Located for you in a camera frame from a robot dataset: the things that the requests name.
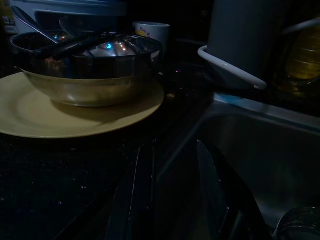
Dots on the white printed mug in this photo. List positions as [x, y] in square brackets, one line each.
[160, 35]

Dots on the stainless steel sink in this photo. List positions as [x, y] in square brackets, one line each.
[262, 140]

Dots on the steel spoon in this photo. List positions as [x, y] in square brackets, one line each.
[18, 12]

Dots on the yellow oil bottle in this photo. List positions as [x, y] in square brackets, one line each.
[302, 65]

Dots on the wide steel bowl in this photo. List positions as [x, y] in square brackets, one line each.
[87, 90]

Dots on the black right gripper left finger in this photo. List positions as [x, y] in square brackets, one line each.
[132, 205]

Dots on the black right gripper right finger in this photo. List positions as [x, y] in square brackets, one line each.
[225, 205]

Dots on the black chopstick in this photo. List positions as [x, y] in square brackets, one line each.
[82, 50]
[75, 43]

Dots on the yellow tea box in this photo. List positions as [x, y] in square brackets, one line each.
[5, 22]

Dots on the clear glass jar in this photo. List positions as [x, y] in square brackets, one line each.
[300, 222]

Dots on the yellow plate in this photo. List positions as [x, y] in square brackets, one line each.
[37, 117]

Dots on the grey water filter canister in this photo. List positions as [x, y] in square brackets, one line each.
[237, 32]

